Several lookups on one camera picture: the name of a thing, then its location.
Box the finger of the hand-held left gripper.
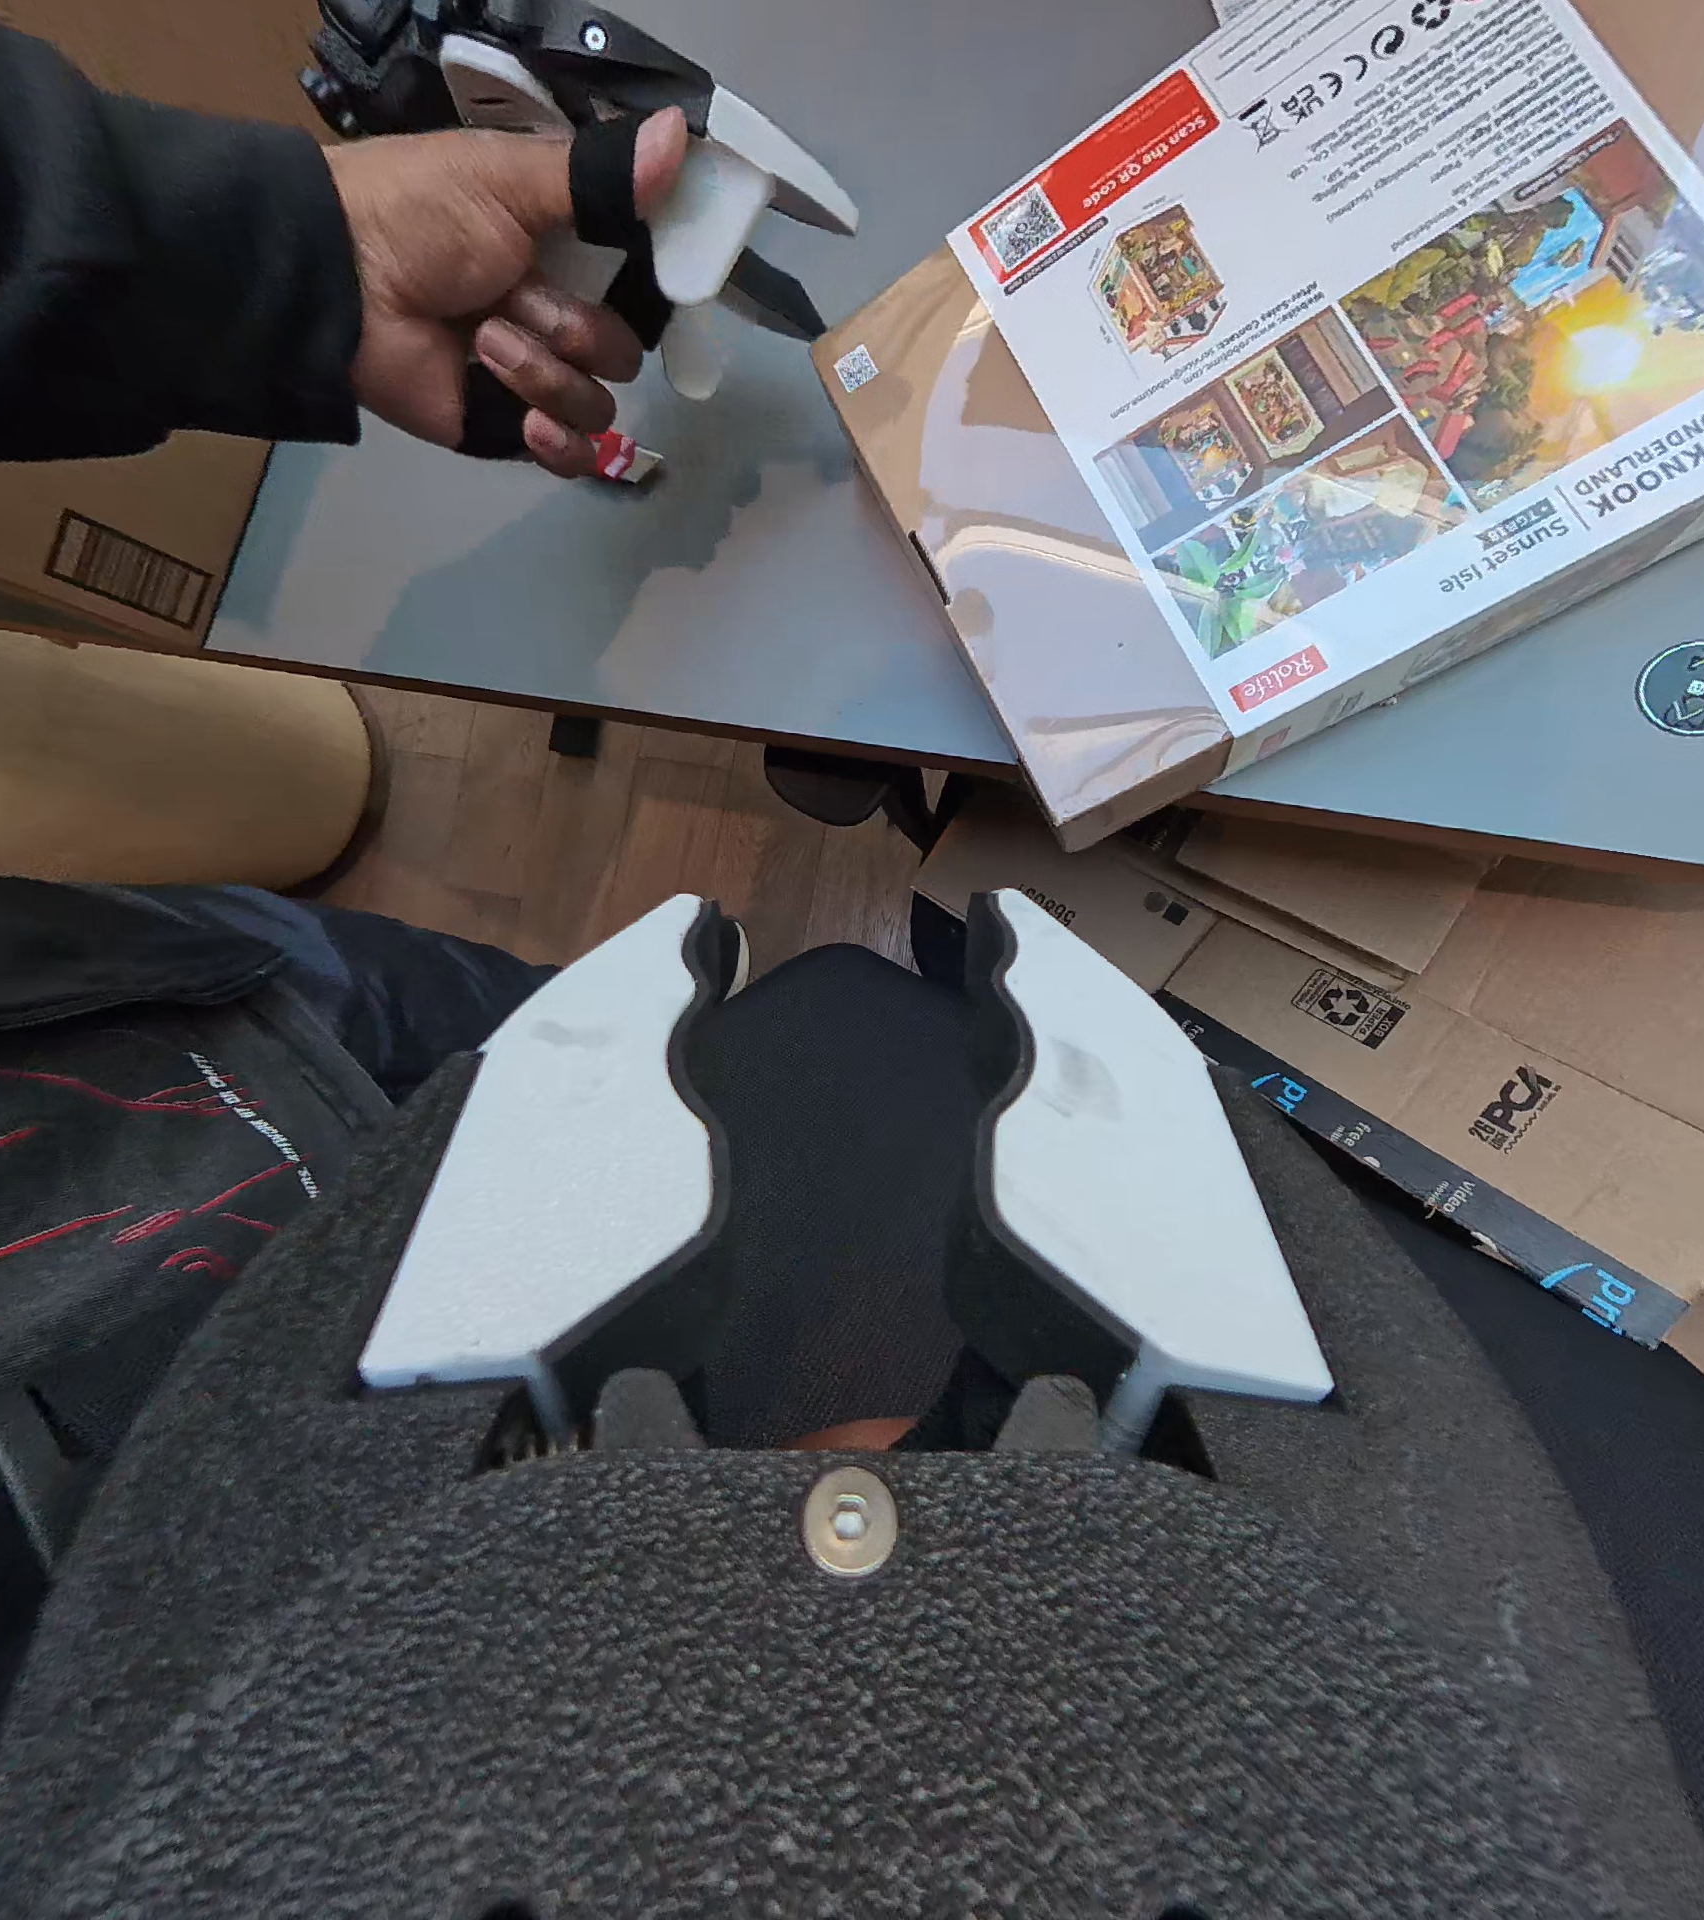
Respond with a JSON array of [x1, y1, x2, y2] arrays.
[[726, 249, 830, 339], [709, 83, 861, 235]]

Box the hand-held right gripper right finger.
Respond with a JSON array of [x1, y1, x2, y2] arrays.
[[959, 888, 1336, 1461]]

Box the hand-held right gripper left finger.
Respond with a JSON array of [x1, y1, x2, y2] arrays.
[[357, 893, 750, 1445]]

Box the grey desk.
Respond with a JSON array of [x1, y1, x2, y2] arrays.
[[203, 0, 1704, 888]]

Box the person's left hand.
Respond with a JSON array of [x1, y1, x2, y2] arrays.
[[325, 104, 691, 483]]

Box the flattened cardboard with printed number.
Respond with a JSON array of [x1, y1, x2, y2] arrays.
[[912, 802, 1218, 996]]

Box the black flat box blue print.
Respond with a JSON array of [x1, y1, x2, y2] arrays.
[[1157, 987, 1691, 1353]]

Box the plain flattened cardboard sheets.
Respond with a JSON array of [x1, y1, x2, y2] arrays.
[[1172, 809, 1502, 978]]

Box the flattened cardboard with recycling symbol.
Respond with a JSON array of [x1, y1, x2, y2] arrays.
[[1165, 875, 1704, 1311]]

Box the black jacket with red print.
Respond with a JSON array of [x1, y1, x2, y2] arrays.
[[0, 845, 400, 1799]]

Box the black mesh office chair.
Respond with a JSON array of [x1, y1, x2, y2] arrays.
[[1367, 1159, 1704, 1920]]

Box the tan cylindrical container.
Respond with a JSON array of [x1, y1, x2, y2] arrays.
[[0, 602, 398, 903]]

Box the printed model kit box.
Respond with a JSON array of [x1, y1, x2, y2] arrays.
[[809, 0, 1704, 849]]

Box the round dark sticker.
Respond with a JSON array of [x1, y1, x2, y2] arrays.
[[1630, 638, 1704, 744]]

